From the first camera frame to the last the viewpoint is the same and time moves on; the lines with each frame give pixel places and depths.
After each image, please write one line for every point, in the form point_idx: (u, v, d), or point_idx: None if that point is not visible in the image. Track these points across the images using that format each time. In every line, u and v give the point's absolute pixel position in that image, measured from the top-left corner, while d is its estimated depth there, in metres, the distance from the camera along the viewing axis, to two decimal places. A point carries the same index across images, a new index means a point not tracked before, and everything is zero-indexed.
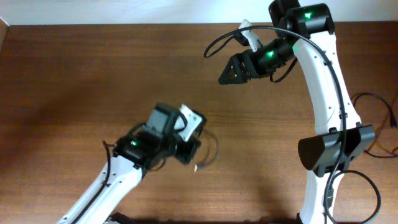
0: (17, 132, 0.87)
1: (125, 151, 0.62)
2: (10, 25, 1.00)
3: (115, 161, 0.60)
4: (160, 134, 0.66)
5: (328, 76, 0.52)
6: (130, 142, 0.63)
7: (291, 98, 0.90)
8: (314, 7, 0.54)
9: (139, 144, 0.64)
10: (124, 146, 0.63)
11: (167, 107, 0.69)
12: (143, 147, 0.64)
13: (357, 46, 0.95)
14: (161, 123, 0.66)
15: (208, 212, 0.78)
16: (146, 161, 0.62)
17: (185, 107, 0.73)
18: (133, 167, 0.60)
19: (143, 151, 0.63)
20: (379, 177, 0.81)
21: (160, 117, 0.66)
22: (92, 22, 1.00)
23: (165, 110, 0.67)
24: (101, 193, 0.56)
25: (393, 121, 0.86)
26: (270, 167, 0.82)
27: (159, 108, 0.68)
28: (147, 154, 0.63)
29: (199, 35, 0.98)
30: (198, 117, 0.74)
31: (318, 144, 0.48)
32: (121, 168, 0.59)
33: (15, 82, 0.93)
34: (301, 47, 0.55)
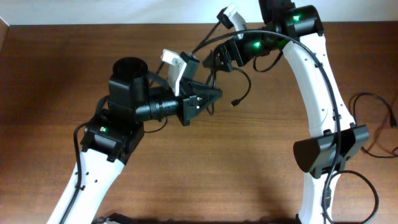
0: (16, 132, 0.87)
1: (97, 139, 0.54)
2: (10, 25, 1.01)
3: (84, 157, 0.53)
4: (130, 107, 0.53)
5: (319, 78, 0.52)
6: (100, 128, 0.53)
7: (291, 98, 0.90)
8: (302, 9, 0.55)
9: (110, 124, 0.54)
10: (92, 132, 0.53)
11: (125, 75, 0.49)
12: (118, 126, 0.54)
13: (356, 46, 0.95)
14: (127, 96, 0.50)
15: (208, 212, 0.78)
16: (124, 147, 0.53)
17: (166, 50, 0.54)
18: (108, 160, 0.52)
19: (117, 133, 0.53)
20: (379, 177, 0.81)
21: (122, 92, 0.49)
22: (91, 22, 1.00)
23: (122, 81, 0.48)
24: (77, 197, 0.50)
25: (393, 121, 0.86)
26: (269, 167, 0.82)
27: (112, 80, 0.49)
28: (123, 137, 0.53)
29: (199, 35, 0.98)
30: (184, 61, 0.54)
31: (313, 146, 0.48)
32: (93, 165, 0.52)
33: (14, 82, 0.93)
34: (291, 50, 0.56)
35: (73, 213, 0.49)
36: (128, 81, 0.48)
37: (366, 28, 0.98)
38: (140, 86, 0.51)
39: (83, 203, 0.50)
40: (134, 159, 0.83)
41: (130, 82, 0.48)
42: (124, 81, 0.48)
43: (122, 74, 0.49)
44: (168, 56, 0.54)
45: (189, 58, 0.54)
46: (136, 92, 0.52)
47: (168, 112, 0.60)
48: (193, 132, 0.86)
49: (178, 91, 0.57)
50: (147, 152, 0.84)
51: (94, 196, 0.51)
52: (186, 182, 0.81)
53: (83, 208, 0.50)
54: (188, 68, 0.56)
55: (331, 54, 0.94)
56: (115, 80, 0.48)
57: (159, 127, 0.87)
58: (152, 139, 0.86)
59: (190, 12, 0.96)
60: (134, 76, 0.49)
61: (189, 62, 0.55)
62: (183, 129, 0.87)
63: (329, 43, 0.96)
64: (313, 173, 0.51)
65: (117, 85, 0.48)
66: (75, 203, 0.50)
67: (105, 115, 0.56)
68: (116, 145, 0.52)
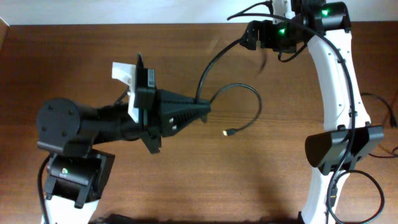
0: (16, 132, 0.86)
1: (61, 183, 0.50)
2: (10, 25, 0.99)
3: (49, 206, 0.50)
4: (79, 154, 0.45)
5: (340, 73, 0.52)
6: (62, 170, 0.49)
7: (292, 98, 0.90)
8: (332, 4, 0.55)
9: (72, 165, 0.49)
10: (54, 177, 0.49)
11: (51, 137, 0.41)
12: (80, 165, 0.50)
13: (357, 47, 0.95)
14: (69, 152, 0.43)
15: (208, 212, 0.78)
16: (91, 188, 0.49)
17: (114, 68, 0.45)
18: (76, 206, 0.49)
19: (79, 175, 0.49)
20: (379, 177, 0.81)
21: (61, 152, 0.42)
22: (92, 22, 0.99)
23: (52, 142, 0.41)
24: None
25: (393, 121, 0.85)
26: (270, 167, 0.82)
27: (41, 142, 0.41)
28: (87, 179, 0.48)
29: (201, 35, 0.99)
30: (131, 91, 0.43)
31: (326, 140, 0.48)
32: (58, 215, 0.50)
33: (15, 82, 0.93)
34: (315, 43, 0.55)
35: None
36: (59, 142, 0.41)
37: (370, 28, 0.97)
38: (79, 137, 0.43)
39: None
40: (135, 159, 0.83)
41: (63, 143, 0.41)
42: (54, 144, 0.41)
43: (52, 133, 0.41)
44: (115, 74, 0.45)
45: (138, 88, 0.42)
46: (79, 141, 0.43)
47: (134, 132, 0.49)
48: (194, 132, 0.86)
49: (136, 118, 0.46)
50: (148, 152, 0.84)
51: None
52: (187, 182, 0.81)
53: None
54: (139, 98, 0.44)
55: None
56: (45, 141, 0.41)
57: None
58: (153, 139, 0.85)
59: (193, 13, 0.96)
60: (65, 133, 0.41)
61: (138, 93, 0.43)
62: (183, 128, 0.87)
63: None
64: (321, 169, 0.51)
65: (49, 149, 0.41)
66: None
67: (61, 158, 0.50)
68: (82, 190, 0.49)
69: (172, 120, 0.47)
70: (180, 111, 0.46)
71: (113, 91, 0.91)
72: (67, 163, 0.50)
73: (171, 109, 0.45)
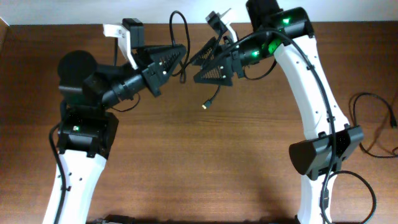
0: (16, 132, 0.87)
1: (72, 139, 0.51)
2: (10, 25, 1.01)
3: (64, 159, 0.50)
4: (92, 103, 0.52)
5: (311, 80, 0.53)
6: (73, 127, 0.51)
7: (290, 98, 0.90)
8: (291, 12, 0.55)
9: (83, 122, 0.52)
10: (66, 133, 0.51)
11: (71, 79, 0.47)
12: (89, 121, 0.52)
13: (357, 46, 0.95)
14: (85, 98, 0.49)
15: (208, 212, 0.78)
16: (101, 140, 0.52)
17: (106, 26, 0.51)
18: (87, 157, 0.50)
19: (90, 128, 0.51)
20: (379, 177, 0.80)
21: (78, 95, 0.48)
22: (91, 22, 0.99)
23: (71, 84, 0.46)
24: (66, 199, 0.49)
25: (393, 121, 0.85)
26: (270, 167, 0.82)
27: (63, 86, 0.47)
28: (99, 132, 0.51)
29: (199, 35, 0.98)
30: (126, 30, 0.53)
31: (309, 150, 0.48)
32: (73, 165, 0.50)
33: (14, 82, 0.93)
34: (282, 53, 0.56)
35: (64, 216, 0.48)
36: (78, 84, 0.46)
37: (369, 27, 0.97)
38: (92, 84, 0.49)
39: (73, 202, 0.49)
40: (134, 160, 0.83)
41: (82, 84, 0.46)
42: (74, 85, 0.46)
43: (70, 77, 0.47)
44: (110, 31, 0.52)
45: (131, 25, 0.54)
46: (92, 89, 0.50)
47: (136, 87, 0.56)
48: (193, 133, 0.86)
49: (135, 61, 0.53)
50: (148, 153, 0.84)
51: (83, 193, 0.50)
52: (186, 182, 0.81)
53: (73, 210, 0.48)
54: (132, 36, 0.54)
55: (333, 55, 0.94)
56: (66, 85, 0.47)
57: (159, 127, 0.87)
58: (152, 140, 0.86)
59: (191, 12, 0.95)
60: (81, 77, 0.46)
61: (132, 30, 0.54)
62: (182, 129, 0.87)
63: (331, 43, 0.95)
64: (311, 176, 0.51)
65: (69, 90, 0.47)
66: (65, 203, 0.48)
67: (71, 116, 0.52)
68: (93, 142, 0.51)
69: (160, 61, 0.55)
70: (163, 51, 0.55)
71: None
72: (78, 119, 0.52)
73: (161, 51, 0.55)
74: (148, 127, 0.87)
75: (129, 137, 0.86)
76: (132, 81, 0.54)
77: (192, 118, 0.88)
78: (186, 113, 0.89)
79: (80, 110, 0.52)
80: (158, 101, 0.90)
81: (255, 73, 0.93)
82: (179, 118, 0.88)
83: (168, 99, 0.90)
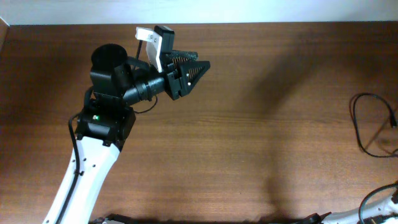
0: (17, 132, 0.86)
1: (91, 127, 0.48)
2: (10, 25, 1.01)
3: (81, 145, 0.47)
4: (116, 94, 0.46)
5: None
6: (92, 116, 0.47)
7: (291, 98, 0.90)
8: None
9: (104, 111, 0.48)
10: (85, 122, 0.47)
11: (102, 65, 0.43)
12: (110, 112, 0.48)
13: (356, 46, 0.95)
14: (112, 88, 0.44)
15: (208, 212, 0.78)
16: (118, 132, 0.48)
17: (138, 30, 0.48)
18: (104, 145, 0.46)
19: (109, 118, 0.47)
20: (379, 177, 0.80)
21: (106, 83, 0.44)
22: (91, 22, 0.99)
23: (103, 70, 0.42)
24: (77, 185, 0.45)
25: (393, 121, 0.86)
26: (270, 167, 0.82)
27: (94, 71, 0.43)
28: (117, 122, 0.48)
29: (200, 35, 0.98)
30: (159, 35, 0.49)
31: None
32: (89, 151, 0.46)
33: (15, 82, 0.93)
34: None
35: (73, 206, 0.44)
36: (107, 70, 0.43)
37: (370, 28, 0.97)
38: (121, 74, 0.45)
39: (84, 188, 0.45)
40: (135, 160, 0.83)
41: (112, 70, 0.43)
42: (103, 71, 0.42)
43: (102, 63, 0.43)
44: (143, 36, 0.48)
45: (165, 32, 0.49)
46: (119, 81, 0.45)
47: (156, 89, 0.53)
48: (194, 132, 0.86)
49: (161, 66, 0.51)
50: (148, 152, 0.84)
51: (96, 181, 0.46)
52: (187, 182, 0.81)
53: (83, 198, 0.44)
54: (165, 42, 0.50)
55: (333, 55, 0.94)
56: (96, 70, 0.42)
57: (160, 127, 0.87)
58: (153, 140, 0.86)
59: (191, 13, 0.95)
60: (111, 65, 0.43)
61: (164, 35, 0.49)
62: (183, 129, 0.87)
63: (331, 44, 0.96)
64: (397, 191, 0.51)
65: (98, 76, 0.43)
66: (76, 189, 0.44)
67: (94, 106, 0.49)
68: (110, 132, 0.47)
69: (188, 73, 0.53)
70: (193, 65, 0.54)
71: None
72: (99, 108, 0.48)
73: (189, 64, 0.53)
74: (148, 126, 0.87)
75: (129, 137, 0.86)
76: (155, 83, 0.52)
77: (192, 118, 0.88)
78: (186, 113, 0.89)
79: (103, 99, 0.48)
80: (159, 101, 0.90)
81: (255, 73, 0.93)
82: (180, 119, 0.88)
83: (169, 99, 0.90)
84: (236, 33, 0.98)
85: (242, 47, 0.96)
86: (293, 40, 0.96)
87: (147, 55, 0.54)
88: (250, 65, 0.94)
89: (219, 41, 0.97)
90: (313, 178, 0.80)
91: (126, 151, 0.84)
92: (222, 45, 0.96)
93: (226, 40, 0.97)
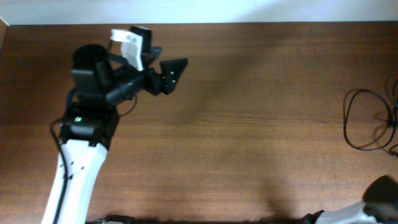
0: (17, 132, 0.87)
1: (74, 130, 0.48)
2: (10, 25, 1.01)
3: (67, 149, 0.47)
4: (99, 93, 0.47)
5: None
6: (74, 118, 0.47)
7: (291, 98, 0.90)
8: None
9: (86, 112, 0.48)
10: (68, 124, 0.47)
11: (81, 63, 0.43)
12: (92, 112, 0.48)
13: (356, 46, 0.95)
14: (94, 85, 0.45)
15: (208, 212, 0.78)
16: (102, 132, 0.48)
17: (115, 32, 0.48)
18: (89, 145, 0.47)
19: (92, 119, 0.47)
20: (379, 177, 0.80)
21: (87, 81, 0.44)
22: (91, 22, 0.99)
23: (83, 68, 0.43)
24: (67, 188, 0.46)
25: (390, 121, 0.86)
26: (270, 167, 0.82)
27: (73, 70, 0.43)
28: (100, 122, 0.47)
29: (200, 35, 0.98)
30: (138, 35, 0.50)
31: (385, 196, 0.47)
32: (76, 154, 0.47)
33: (15, 82, 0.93)
34: None
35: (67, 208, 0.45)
36: (87, 67, 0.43)
37: (370, 27, 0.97)
38: (103, 71, 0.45)
39: (75, 190, 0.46)
40: (135, 159, 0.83)
41: (92, 68, 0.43)
42: (83, 69, 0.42)
43: (83, 61, 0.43)
44: (120, 36, 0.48)
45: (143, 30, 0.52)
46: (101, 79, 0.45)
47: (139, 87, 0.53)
48: (193, 132, 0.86)
49: (142, 65, 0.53)
50: (148, 152, 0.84)
51: (86, 182, 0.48)
52: (186, 182, 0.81)
53: (75, 200, 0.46)
54: (145, 40, 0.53)
55: (333, 55, 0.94)
56: (78, 68, 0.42)
57: (160, 127, 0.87)
58: (152, 139, 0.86)
59: (190, 13, 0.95)
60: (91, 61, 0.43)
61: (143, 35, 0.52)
62: (183, 129, 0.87)
63: (331, 43, 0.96)
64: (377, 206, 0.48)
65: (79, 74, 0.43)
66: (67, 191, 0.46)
67: (76, 107, 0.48)
68: (94, 132, 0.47)
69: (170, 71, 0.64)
70: (173, 65, 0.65)
71: None
72: (82, 109, 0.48)
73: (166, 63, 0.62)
74: (148, 126, 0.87)
75: (129, 137, 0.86)
76: (138, 79, 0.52)
77: (192, 118, 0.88)
78: (186, 113, 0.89)
79: (85, 99, 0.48)
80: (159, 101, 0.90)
81: (254, 73, 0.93)
82: (179, 119, 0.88)
83: (168, 99, 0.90)
84: (235, 33, 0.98)
85: (242, 47, 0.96)
86: (293, 40, 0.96)
87: (124, 56, 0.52)
88: (249, 65, 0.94)
89: (219, 41, 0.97)
90: (313, 178, 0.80)
91: (126, 151, 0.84)
92: (222, 45, 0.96)
93: (226, 40, 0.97)
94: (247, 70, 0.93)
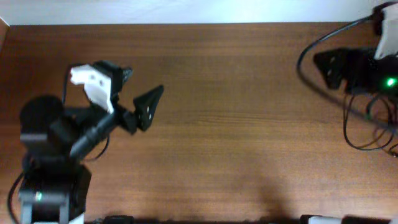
0: (18, 132, 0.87)
1: (38, 205, 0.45)
2: (10, 25, 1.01)
3: None
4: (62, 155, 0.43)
5: None
6: (35, 191, 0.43)
7: (291, 98, 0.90)
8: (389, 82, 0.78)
9: (49, 178, 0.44)
10: (28, 200, 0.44)
11: (30, 130, 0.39)
12: (56, 177, 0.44)
13: (356, 47, 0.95)
14: (53, 148, 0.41)
15: (208, 211, 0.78)
16: (71, 198, 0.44)
17: (74, 73, 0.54)
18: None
19: (58, 185, 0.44)
20: (378, 177, 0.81)
21: (43, 147, 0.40)
22: (91, 22, 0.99)
23: (36, 132, 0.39)
24: None
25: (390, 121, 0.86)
26: (270, 167, 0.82)
27: (24, 136, 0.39)
28: (67, 187, 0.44)
29: (200, 35, 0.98)
30: (104, 78, 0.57)
31: None
32: None
33: (17, 83, 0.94)
34: None
35: None
36: (41, 130, 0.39)
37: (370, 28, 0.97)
38: (60, 132, 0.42)
39: None
40: (135, 160, 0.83)
41: (46, 130, 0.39)
42: (36, 134, 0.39)
43: (34, 125, 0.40)
44: (81, 78, 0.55)
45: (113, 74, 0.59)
46: (61, 138, 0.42)
47: (104, 129, 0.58)
48: (193, 132, 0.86)
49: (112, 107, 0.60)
50: (148, 152, 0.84)
51: None
52: (187, 182, 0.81)
53: None
54: (114, 83, 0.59)
55: None
56: (28, 134, 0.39)
57: (160, 127, 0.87)
58: (152, 140, 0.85)
59: (190, 14, 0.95)
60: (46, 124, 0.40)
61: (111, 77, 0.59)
62: (183, 129, 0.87)
63: (331, 44, 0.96)
64: None
65: (32, 140, 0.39)
66: None
67: (35, 174, 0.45)
68: (60, 202, 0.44)
69: (148, 107, 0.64)
70: (148, 100, 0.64)
71: None
72: (43, 176, 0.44)
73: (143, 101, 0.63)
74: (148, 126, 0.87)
75: None
76: (106, 120, 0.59)
77: (192, 118, 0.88)
78: (186, 113, 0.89)
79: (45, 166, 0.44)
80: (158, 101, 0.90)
81: (254, 74, 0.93)
82: (179, 119, 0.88)
83: (168, 99, 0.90)
84: (236, 33, 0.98)
85: (242, 48, 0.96)
86: (293, 40, 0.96)
87: (89, 93, 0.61)
88: (250, 65, 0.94)
89: (219, 42, 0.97)
90: (313, 178, 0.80)
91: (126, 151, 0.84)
92: (222, 45, 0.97)
93: (226, 41, 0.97)
94: (247, 70, 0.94)
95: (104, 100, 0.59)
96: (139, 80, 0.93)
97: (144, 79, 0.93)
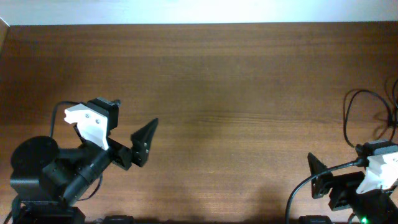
0: (17, 132, 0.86)
1: None
2: (10, 25, 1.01)
3: None
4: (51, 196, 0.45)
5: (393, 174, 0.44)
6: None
7: (291, 98, 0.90)
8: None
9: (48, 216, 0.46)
10: None
11: (25, 172, 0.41)
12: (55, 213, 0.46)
13: (356, 47, 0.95)
14: (46, 188, 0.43)
15: (208, 211, 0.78)
16: None
17: (69, 111, 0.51)
18: None
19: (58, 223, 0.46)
20: None
21: (35, 188, 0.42)
22: (91, 22, 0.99)
23: (27, 176, 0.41)
24: None
25: (390, 121, 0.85)
26: (270, 167, 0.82)
27: (15, 180, 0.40)
28: None
29: (199, 35, 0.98)
30: (101, 116, 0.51)
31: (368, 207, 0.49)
32: None
33: (15, 83, 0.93)
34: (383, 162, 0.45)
35: None
36: (35, 173, 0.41)
37: (369, 28, 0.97)
38: (57, 172, 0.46)
39: None
40: None
41: (40, 173, 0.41)
42: (28, 177, 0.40)
43: (27, 168, 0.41)
44: (77, 114, 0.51)
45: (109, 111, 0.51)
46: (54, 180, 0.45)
47: (100, 167, 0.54)
48: (193, 133, 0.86)
49: (107, 144, 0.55)
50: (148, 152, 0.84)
51: None
52: (186, 182, 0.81)
53: None
54: (110, 119, 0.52)
55: (333, 56, 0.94)
56: (20, 177, 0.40)
57: (160, 127, 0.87)
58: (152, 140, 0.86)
59: (189, 13, 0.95)
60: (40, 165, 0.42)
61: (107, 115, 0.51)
62: (182, 129, 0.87)
63: (331, 44, 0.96)
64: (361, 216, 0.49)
65: (25, 183, 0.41)
66: None
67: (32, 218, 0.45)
68: None
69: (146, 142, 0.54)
70: (147, 133, 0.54)
71: (112, 91, 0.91)
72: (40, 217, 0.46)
73: (141, 137, 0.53)
74: None
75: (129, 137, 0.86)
76: (99, 158, 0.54)
77: (192, 118, 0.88)
78: (186, 113, 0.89)
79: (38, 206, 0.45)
80: (158, 101, 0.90)
81: (254, 74, 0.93)
82: (179, 119, 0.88)
83: (168, 99, 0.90)
84: (235, 33, 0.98)
85: (241, 47, 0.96)
86: (293, 40, 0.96)
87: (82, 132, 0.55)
88: (250, 65, 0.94)
89: (219, 41, 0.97)
90: None
91: None
92: (222, 45, 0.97)
93: (225, 40, 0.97)
94: (247, 70, 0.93)
95: (99, 139, 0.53)
96: (138, 80, 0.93)
97: (144, 79, 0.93)
